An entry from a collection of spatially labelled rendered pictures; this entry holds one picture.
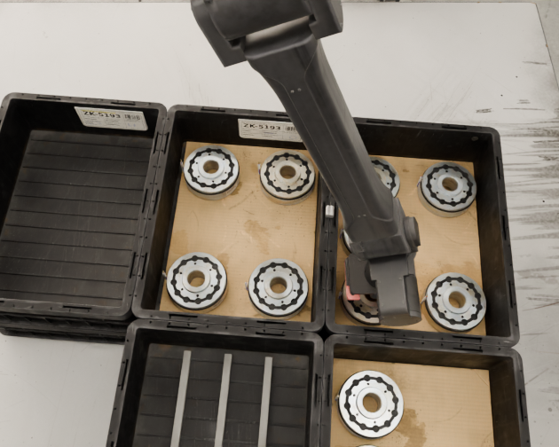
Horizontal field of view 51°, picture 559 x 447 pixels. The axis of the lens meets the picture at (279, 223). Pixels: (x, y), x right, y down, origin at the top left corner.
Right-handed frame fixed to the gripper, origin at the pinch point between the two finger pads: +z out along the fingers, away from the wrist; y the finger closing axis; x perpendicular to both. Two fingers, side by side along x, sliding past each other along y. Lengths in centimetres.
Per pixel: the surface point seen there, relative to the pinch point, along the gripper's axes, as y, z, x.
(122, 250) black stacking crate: -43.7, 4.1, 9.2
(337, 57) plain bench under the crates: -1, 17, 64
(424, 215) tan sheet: 11.6, 4.0, 15.8
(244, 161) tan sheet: -22.0, 4.0, 27.5
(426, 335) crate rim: 6.5, -5.9, -9.1
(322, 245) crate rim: -8.8, -6.0, 5.9
